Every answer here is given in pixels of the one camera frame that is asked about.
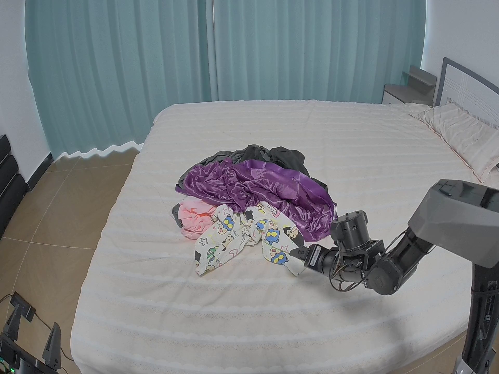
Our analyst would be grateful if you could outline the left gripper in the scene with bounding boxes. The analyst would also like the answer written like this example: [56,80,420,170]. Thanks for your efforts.
[0,308,62,374]

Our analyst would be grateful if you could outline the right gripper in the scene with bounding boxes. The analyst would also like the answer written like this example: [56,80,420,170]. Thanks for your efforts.
[288,244,338,277]

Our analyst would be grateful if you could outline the white printed pyjama top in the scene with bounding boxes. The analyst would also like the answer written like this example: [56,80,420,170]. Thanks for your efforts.
[194,203,308,278]

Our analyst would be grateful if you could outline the bed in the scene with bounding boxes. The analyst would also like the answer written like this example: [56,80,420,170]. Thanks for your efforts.
[71,57,499,374]

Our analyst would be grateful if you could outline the purple satin garment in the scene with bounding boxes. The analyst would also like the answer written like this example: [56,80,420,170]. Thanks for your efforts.
[175,160,338,243]

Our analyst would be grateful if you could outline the dark grey garment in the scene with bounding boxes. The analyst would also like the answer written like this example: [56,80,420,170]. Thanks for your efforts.
[173,144,329,225]

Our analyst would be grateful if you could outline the pink garment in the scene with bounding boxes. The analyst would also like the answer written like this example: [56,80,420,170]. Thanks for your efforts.
[179,195,220,241]

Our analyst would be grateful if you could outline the black chest of drawers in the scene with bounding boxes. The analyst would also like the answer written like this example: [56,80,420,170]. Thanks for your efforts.
[0,134,29,241]

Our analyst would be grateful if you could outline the grey white bedside table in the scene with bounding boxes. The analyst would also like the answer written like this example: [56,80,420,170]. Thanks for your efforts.
[383,65,438,107]

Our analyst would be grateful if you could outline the cream pillow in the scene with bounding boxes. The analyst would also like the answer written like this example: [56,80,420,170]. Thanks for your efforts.
[407,99,499,183]

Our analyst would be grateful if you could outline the blue-green curtain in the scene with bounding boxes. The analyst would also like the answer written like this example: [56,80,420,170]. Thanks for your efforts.
[208,0,426,104]
[24,0,214,161]

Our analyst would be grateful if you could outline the black cable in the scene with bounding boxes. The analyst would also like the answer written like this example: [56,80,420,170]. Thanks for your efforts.
[0,293,73,362]

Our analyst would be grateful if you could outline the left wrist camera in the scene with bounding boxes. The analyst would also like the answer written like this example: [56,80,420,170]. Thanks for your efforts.
[12,292,37,322]

